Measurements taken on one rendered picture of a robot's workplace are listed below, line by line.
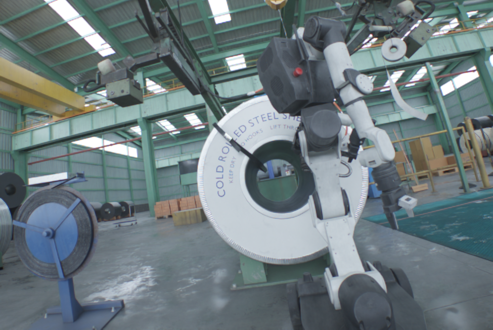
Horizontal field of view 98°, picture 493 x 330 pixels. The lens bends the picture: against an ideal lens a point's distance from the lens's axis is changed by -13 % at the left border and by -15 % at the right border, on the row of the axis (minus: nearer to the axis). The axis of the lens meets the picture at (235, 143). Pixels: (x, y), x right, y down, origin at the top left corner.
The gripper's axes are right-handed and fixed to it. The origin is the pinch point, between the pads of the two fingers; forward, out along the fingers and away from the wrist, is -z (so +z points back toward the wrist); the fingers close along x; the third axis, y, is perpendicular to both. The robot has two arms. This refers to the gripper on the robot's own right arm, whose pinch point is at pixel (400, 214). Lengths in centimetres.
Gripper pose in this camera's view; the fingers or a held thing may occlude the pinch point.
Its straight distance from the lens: 104.8
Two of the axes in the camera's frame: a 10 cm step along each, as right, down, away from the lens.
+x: 8.8, -2.6, 3.9
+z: -3.4, -9.3, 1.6
